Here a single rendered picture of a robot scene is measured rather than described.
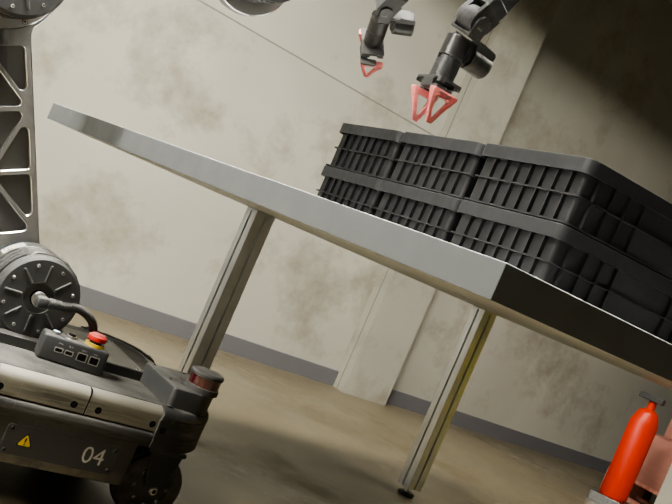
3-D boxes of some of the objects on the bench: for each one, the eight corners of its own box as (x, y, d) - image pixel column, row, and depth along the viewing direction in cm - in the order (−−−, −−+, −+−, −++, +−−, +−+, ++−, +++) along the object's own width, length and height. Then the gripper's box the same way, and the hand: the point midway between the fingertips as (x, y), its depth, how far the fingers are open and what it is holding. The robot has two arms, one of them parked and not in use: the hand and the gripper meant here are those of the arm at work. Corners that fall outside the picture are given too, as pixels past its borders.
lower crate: (431, 258, 167) (458, 197, 167) (358, 231, 194) (380, 178, 194) (583, 327, 186) (607, 273, 186) (497, 294, 212) (518, 246, 212)
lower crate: (533, 296, 140) (564, 224, 140) (431, 258, 167) (458, 197, 167) (698, 372, 159) (726, 309, 159) (583, 327, 185) (607, 273, 185)
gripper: (426, 51, 208) (397, 113, 209) (451, 50, 199) (421, 116, 199) (449, 65, 212) (421, 126, 212) (474, 65, 202) (445, 129, 202)
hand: (422, 118), depth 205 cm, fingers open, 6 cm apart
